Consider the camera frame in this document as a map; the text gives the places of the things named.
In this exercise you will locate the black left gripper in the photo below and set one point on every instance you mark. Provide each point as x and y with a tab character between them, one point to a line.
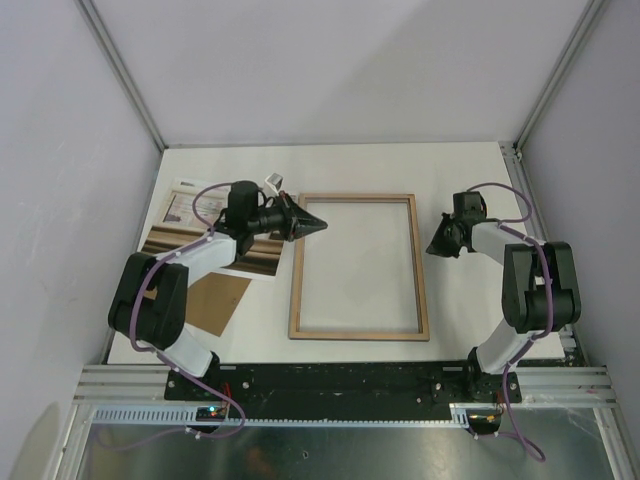
296	222

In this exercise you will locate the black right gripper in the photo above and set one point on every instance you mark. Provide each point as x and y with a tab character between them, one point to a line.
437	245

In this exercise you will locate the wooden picture frame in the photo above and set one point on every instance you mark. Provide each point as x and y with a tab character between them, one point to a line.
362	278

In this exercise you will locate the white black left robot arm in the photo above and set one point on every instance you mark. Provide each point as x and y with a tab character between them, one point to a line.
150	302

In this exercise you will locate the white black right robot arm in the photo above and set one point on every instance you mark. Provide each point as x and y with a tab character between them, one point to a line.
485	374

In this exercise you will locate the brown cardboard backing board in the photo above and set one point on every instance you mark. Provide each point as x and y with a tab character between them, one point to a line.
212	301

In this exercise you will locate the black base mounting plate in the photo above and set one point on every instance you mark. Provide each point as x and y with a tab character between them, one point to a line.
390	391

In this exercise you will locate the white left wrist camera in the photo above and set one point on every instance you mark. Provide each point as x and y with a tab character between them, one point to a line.
273	184

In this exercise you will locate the right side aluminium rail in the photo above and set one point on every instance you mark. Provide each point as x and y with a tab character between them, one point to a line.
541	286

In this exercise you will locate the aluminium rail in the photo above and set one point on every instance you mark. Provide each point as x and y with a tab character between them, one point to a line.
541	286
544	387

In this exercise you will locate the aluminium front rail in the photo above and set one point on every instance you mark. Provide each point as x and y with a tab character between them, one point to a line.
544	387

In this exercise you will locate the right aluminium corner post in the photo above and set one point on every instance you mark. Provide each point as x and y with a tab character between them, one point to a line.
577	40

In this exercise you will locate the aluminium corner post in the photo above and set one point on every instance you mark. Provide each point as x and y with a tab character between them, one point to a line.
577	40
116	63

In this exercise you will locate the left aluminium corner post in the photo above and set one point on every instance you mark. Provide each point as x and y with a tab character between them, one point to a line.
116	63

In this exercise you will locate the grey slotted cable duct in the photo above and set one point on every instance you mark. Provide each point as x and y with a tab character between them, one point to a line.
182	416

